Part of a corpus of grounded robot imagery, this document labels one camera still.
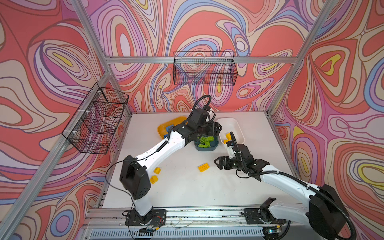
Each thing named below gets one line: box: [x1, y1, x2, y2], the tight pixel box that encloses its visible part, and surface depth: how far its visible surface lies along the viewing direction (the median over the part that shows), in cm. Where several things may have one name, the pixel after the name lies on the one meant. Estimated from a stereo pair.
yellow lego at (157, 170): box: [153, 167, 162, 175], surface depth 89 cm
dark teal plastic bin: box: [194, 135, 219, 152], surface depth 100 cm
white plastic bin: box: [215, 117, 245, 145], surface depth 110 cm
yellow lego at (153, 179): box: [149, 175, 159, 184], surface depth 86 cm
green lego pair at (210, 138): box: [205, 136, 215, 142], surface depth 103 cm
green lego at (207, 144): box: [198, 142, 211, 148], surface depth 100 cm
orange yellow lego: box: [198, 163, 210, 173], surface depth 92 cm
